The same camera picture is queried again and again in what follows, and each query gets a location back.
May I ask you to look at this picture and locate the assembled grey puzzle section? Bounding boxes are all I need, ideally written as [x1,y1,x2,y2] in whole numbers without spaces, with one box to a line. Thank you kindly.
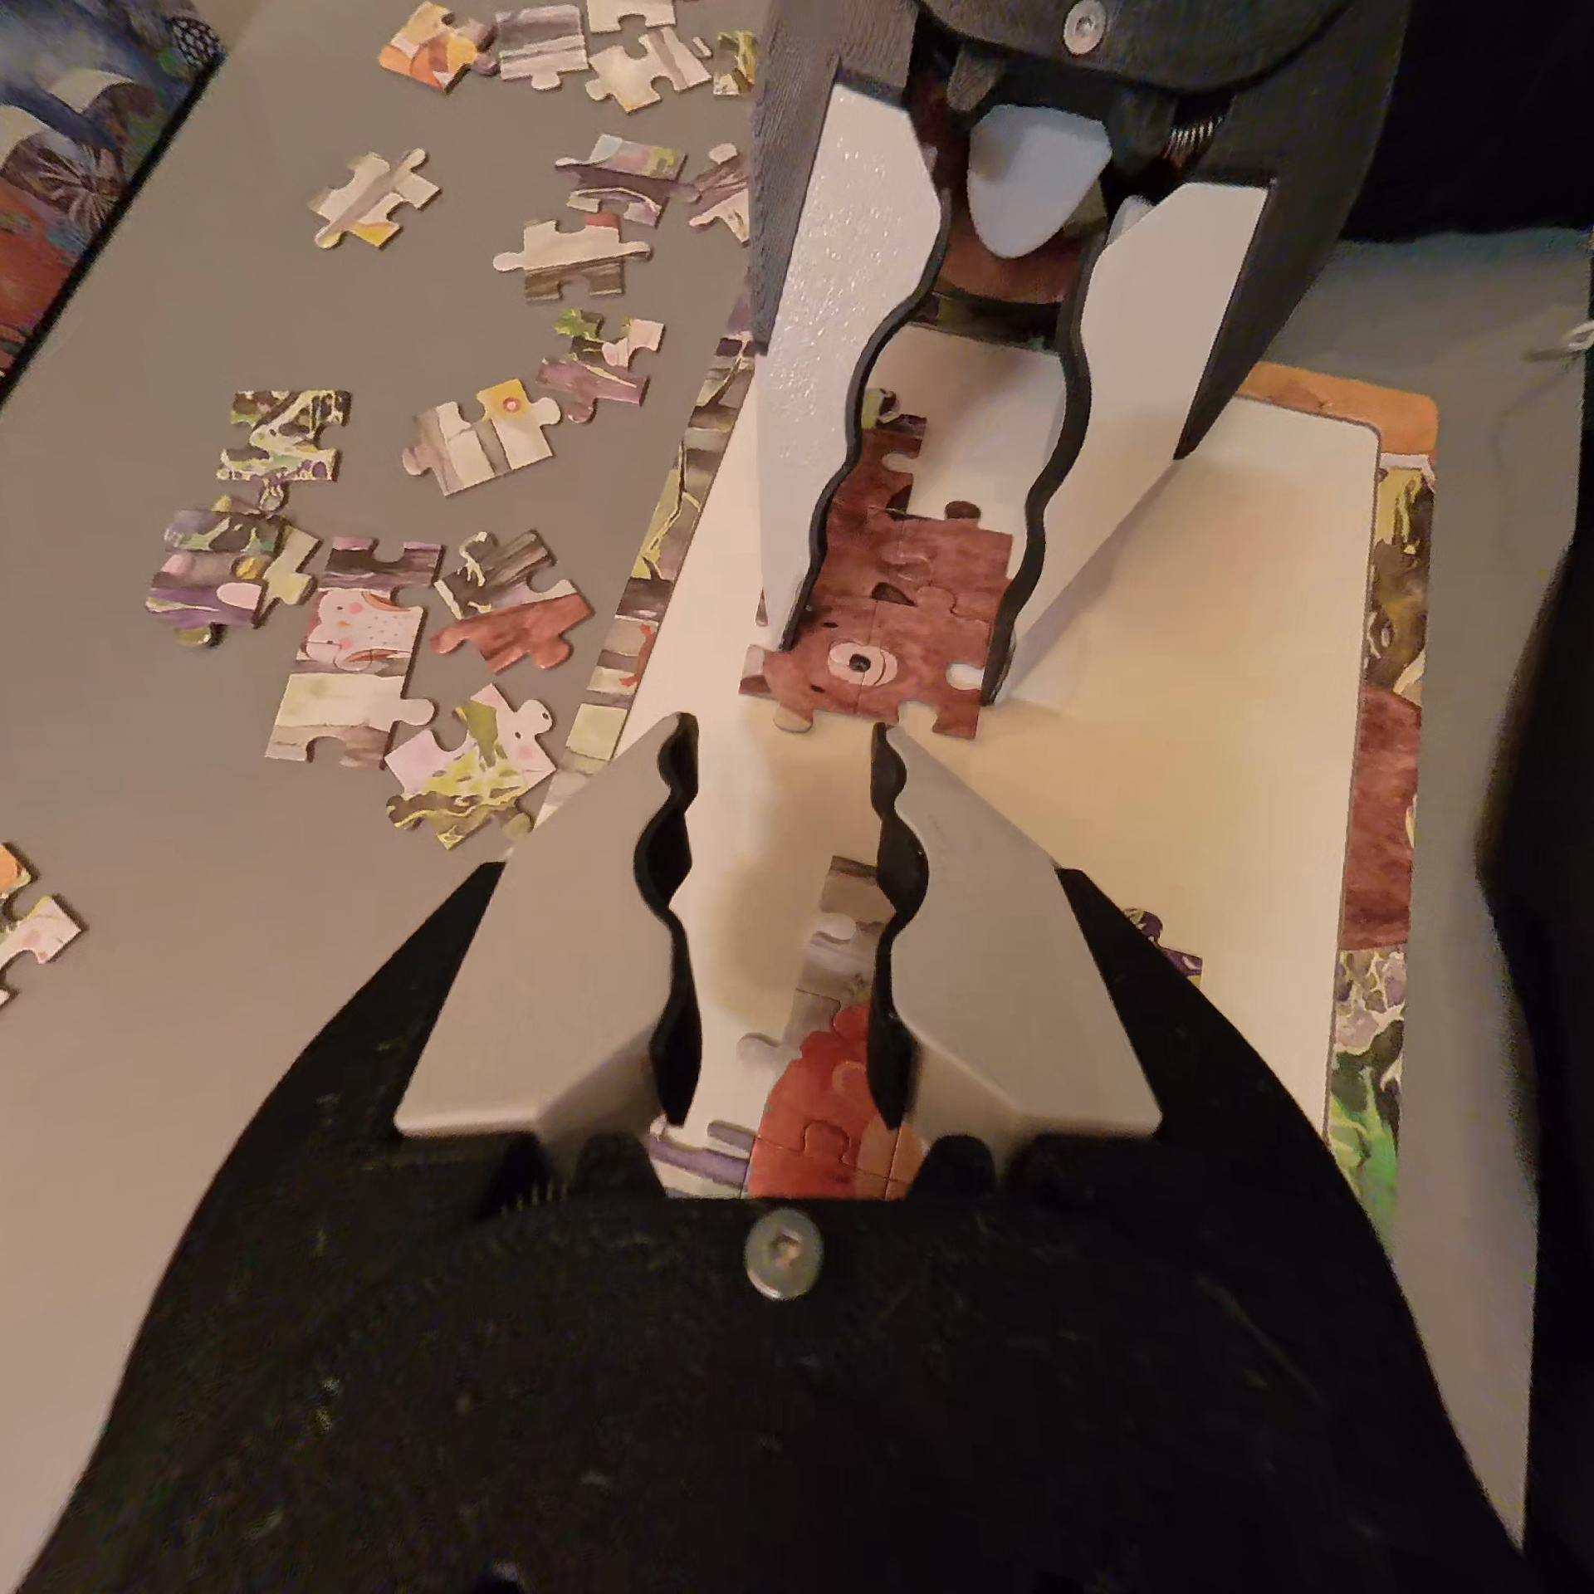
[796,856,887,998]

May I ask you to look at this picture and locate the illustrated puzzle box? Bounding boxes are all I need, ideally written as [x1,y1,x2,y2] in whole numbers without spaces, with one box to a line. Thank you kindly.
[0,0,227,381]

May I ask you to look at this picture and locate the scattered loose puzzle pieces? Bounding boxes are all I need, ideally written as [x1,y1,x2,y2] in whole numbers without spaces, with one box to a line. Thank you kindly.
[0,0,760,1007]

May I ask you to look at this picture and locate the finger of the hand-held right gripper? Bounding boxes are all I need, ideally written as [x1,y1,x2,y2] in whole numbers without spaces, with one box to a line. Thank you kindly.
[988,180,1280,708]
[756,79,957,658]

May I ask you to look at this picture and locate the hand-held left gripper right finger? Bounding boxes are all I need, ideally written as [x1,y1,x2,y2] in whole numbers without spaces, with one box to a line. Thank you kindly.
[868,723,1164,1142]

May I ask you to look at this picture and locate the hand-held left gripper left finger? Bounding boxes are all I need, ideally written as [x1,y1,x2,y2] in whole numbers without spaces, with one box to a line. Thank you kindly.
[390,713,703,1142]

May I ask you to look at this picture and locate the brown and green puzzle piece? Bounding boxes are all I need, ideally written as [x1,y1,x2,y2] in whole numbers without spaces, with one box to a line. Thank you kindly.
[821,391,931,522]

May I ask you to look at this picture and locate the printed frame puzzle tray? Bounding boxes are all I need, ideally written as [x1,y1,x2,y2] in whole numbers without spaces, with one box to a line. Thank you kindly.
[534,292,1439,1246]

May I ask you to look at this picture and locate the person's right hand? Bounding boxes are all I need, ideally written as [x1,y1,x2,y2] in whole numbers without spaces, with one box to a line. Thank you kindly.
[938,222,1100,313]

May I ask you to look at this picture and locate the joined bear face puzzle pieces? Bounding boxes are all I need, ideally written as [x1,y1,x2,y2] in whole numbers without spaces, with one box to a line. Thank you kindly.
[739,597,1016,742]

